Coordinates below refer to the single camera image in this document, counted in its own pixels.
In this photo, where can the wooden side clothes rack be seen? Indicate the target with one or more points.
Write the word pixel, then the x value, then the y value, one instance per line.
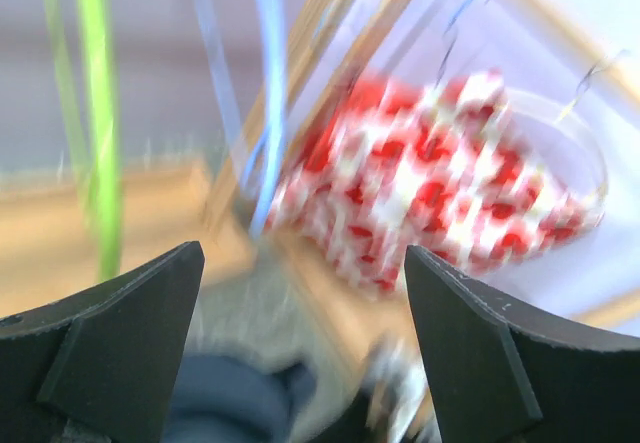
pixel 356 318

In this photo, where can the green hanger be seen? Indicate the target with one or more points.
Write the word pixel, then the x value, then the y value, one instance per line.
pixel 97 174

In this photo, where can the blue wire hanger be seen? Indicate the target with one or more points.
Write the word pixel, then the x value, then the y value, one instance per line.
pixel 451 34

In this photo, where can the light blue plastic hanger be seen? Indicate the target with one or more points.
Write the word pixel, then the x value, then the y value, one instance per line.
pixel 258 168

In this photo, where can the poppy print garment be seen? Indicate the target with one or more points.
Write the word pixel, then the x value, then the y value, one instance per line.
pixel 438 167

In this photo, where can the navy blue tank top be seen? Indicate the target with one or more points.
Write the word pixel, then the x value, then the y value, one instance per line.
pixel 220 398

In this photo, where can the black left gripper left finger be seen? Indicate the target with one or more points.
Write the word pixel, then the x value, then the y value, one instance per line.
pixel 106 357

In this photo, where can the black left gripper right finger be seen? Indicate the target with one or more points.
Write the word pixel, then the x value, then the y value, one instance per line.
pixel 502 370

